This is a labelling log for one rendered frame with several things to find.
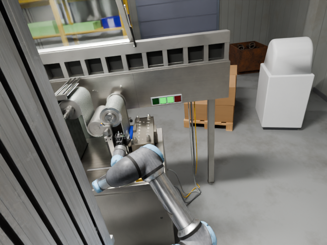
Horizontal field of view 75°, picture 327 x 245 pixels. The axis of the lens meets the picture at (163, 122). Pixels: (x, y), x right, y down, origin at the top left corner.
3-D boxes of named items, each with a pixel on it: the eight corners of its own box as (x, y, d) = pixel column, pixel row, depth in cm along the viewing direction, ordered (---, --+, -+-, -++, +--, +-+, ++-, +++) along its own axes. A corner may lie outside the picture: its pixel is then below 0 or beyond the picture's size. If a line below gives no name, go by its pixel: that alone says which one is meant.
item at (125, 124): (126, 144, 154) (120, 122, 145) (129, 127, 175) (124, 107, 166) (126, 144, 154) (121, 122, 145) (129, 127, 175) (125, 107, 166)
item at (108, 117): (102, 116, 140) (112, 112, 138) (102, 115, 141) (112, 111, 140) (108, 125, 143) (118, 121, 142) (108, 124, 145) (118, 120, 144)
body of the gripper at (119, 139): (126, 131, 142) (124, 141, 132) (129, 142, 146) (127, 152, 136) (115, 132, 142) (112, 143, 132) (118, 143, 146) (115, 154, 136)
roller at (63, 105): (63, 120, 143) (56, 101, 136) (75, 104, 165) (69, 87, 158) (83, 117, 143) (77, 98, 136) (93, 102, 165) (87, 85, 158)
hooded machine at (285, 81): (304, 131, 313) (328, 40, 250) (262, 131, 323) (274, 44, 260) (286, 109, 373) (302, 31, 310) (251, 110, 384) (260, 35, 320)
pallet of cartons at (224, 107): (235, 98, 433) (237, 63, 397) (239, 131, 331) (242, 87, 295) (192, 98, 455) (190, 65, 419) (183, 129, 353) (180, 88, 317)
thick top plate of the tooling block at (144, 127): (132, 152, 154) (131, 145, 150) (136, 124, 188) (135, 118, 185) (154, 149, 153) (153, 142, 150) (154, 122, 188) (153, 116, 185)
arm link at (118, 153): (112, 172, 123) (108, 161, 119) (115, 160, 133) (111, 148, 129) (125, 170, 123) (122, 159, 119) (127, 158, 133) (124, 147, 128)
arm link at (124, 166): (119, 193, 83) (98, 197, 124) (141, 178, 88) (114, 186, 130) (104, 167, 83) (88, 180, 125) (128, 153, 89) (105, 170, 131)
